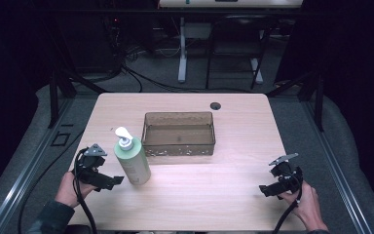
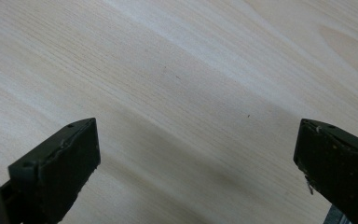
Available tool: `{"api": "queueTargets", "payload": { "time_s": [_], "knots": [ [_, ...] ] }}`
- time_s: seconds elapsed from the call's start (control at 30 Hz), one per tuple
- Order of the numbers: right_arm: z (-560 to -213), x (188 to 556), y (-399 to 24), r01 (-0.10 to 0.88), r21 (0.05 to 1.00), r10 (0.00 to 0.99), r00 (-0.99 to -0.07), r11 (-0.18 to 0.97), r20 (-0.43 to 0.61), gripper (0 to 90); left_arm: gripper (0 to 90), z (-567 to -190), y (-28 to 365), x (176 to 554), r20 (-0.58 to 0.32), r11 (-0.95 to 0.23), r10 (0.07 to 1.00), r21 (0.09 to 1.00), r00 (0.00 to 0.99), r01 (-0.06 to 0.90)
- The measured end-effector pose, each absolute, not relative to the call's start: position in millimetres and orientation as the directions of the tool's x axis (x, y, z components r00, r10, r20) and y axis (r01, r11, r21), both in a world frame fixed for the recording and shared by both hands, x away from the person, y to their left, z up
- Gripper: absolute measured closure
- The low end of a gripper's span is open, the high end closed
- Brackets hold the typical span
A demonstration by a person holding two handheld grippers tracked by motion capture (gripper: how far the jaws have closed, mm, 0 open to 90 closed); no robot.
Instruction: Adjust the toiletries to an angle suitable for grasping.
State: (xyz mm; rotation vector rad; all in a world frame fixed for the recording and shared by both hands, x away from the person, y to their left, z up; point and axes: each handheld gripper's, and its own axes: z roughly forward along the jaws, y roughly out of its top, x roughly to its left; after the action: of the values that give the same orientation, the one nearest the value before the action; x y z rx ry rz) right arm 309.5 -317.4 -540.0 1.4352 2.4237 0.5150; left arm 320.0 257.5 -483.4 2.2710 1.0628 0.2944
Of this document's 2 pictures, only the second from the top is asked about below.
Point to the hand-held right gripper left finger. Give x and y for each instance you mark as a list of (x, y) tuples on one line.
[(59, 168)]

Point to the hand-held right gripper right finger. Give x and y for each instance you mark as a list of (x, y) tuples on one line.
[(338, 161)]

